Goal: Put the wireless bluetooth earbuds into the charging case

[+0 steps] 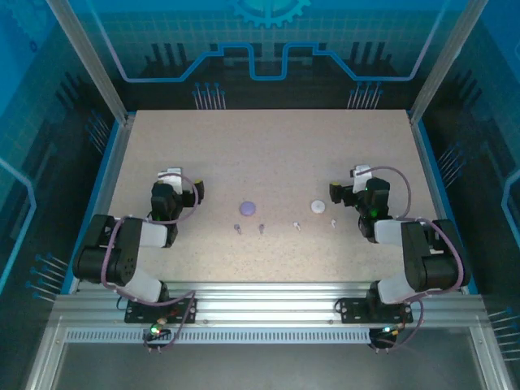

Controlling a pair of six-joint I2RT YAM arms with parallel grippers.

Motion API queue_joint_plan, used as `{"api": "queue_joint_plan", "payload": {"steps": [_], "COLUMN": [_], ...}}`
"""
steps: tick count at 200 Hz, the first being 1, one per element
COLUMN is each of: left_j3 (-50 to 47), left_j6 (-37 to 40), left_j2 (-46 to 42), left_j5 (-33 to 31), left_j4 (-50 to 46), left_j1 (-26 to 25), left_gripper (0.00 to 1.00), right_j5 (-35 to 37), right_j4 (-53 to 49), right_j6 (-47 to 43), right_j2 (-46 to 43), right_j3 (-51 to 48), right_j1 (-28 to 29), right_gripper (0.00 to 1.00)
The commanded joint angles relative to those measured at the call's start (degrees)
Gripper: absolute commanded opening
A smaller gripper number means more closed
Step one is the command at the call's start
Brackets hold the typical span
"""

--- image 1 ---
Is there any blue table edge strip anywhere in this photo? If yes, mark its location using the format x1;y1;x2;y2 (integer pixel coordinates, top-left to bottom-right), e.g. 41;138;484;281
414;119;480;294
60;119;123;294

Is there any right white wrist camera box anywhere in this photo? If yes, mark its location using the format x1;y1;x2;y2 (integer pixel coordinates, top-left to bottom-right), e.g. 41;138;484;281
349;164;373;195

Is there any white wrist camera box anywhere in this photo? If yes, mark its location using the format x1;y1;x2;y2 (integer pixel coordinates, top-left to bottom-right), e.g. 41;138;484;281
157;166;184;195
349;164;373;195

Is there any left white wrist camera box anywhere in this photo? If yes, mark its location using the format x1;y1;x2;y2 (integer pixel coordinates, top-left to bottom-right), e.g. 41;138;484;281
157;166;184;195

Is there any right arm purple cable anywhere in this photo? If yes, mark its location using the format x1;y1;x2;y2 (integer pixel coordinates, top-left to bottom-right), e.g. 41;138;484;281
365;165;465;304

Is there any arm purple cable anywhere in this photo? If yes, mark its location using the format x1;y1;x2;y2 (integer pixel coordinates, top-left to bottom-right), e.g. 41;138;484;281
100;173;200;304
365;165;465;304

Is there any aluminium side rail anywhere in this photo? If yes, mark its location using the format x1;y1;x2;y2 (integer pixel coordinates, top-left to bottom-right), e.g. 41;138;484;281
75;115;137;294
407;113;468;294

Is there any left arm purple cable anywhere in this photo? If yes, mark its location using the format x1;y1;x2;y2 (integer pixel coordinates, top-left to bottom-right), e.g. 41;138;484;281
100;173;200;304

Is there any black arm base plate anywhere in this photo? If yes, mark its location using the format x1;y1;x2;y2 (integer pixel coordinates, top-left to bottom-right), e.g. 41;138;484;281
338;297;414;325
123;298;199;325

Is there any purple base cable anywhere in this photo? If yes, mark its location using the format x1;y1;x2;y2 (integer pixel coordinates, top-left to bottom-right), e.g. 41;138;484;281
371;300;426;355
142;290;197;355

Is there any aluminium mounting rail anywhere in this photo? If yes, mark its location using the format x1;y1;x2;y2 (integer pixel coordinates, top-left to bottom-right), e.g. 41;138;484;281
52;279;484;326

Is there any aluminium frame post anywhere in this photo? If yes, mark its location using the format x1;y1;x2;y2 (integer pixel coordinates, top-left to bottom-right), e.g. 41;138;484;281
407;0;492;125
43;0;137;125

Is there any slotted grey cable duct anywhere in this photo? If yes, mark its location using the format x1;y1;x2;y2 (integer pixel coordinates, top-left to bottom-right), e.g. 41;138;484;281
64;329;373;345

